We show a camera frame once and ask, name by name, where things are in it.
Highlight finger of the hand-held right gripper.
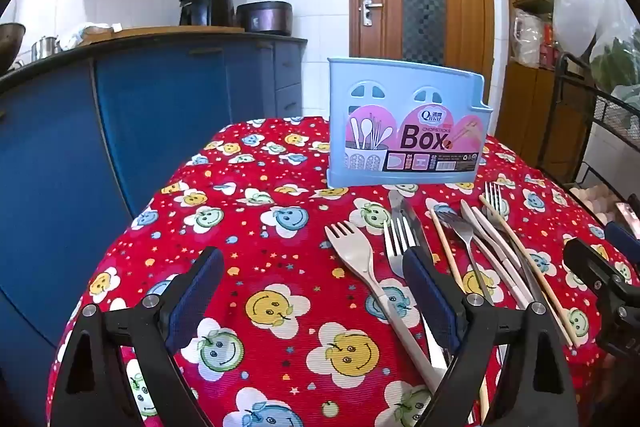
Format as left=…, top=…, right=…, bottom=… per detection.
left=604, top=222, right=640, bottom=264
left=562, top=237, right=640, bottom=355

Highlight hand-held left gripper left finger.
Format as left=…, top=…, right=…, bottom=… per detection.
left=50, top=246, right=226, bottom=427

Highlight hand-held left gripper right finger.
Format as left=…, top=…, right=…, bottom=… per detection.
left=401, top=246, right=581, bottom=427

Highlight wooden chopstick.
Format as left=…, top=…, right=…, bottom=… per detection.
left=430, top=208, right=490, bottom=425
left=478, top=194, right=582, bottom=349

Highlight metal fork with white handle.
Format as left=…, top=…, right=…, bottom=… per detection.
left=384, top=216, right=418, bottom=279

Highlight beige plastic fork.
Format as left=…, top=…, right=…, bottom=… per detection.
left=324, top=221, right=438, bottom=395

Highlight beige plastic knife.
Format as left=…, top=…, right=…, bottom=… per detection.
left=460, top=199, right=533, bottom=310

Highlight metal knife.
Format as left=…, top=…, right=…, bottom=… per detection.
left=388, top=189, right=441, bottom=265

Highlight light blue utensil box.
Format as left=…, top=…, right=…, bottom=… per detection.
left=326, top=57, right=493, bottom=188

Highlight tray of eggs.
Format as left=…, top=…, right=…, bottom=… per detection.
left=570, top=184, right=621, bottom=223

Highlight red smiley flower tablecloth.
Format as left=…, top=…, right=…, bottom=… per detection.
left=45, top=116, right=640, bottom=427

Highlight wooden shelf cabinet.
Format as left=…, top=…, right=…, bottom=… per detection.
left=495, top=0, right=601, bottom=168

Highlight bag of green vegetables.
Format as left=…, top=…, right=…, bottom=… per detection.
left=590, top=37, right=640, bottom=108

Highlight blue kitchen base cabinet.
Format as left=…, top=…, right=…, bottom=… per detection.
left=0, top=34, right=308, bottom=408

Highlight red jars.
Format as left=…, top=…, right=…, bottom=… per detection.
left=540, top=24, right=561, bottom=68

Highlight clear plastic bag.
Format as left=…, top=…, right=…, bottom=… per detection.
left=512, top=9, right=546, bottom=68

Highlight white plastic bag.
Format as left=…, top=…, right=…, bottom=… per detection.
left=552, top=0, right=640, bottom=58

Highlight white cloth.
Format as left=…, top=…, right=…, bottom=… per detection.
left=59, top=23, right=123, bottom=50

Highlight dark rice cooker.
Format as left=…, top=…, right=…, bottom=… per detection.
left=236, top=1, right=293, bottom=36

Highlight small metal pot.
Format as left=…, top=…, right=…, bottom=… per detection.
left=31, top=36, right=61, bottom=62

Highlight black air fryer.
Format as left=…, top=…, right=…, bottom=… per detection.
left=179, top=0, right=235, bottom=28

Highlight dark wok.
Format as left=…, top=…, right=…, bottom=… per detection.
left=0, top=23, right=27, bottom=75

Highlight black wire rack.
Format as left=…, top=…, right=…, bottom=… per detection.
left=552, top=53, right=640, bottom=228

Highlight metal door handle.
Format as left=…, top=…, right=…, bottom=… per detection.
left=361, top=0, right=383, bottom=26

